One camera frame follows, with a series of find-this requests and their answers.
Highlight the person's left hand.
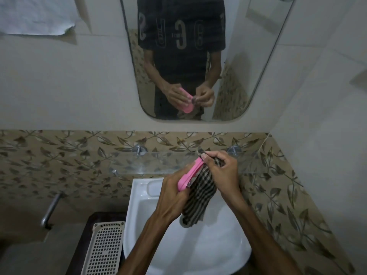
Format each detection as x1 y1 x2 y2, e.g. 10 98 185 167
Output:
154 166 201 224

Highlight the person's right hand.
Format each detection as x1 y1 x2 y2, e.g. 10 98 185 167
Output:
200 150 241 204

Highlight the checkered cleaning cloth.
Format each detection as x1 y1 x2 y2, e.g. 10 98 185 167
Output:
177 147 226 229

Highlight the pink plastic soap dish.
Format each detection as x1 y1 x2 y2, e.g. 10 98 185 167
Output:
177 157 205 192

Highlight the person's right forearm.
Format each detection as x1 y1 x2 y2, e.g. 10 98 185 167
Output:
221 191 303 275

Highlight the person's left forearm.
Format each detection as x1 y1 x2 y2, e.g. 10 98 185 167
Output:
119 210 184 275

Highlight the clear glass shelf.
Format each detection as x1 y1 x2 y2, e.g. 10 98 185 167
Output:
109 150 260 181

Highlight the white ceramic sink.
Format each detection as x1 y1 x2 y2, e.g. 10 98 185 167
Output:
122 177 252 275

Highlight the white perforated plastic basket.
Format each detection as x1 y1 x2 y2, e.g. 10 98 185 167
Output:
80 221 126 275

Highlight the dark brown stool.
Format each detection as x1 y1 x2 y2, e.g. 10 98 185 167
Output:
65 212 128 275

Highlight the round chrome shelf bracket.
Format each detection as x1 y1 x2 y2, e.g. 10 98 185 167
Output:
132 144 148 157
226 145 243 157

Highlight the chrome wall tap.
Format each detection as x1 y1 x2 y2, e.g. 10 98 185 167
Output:
40 191 65 230

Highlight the rounded wall mirror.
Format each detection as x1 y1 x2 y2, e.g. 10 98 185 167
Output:
119 0 297 122

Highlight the torn white wall paper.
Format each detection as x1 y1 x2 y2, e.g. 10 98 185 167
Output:
0 0 82 36

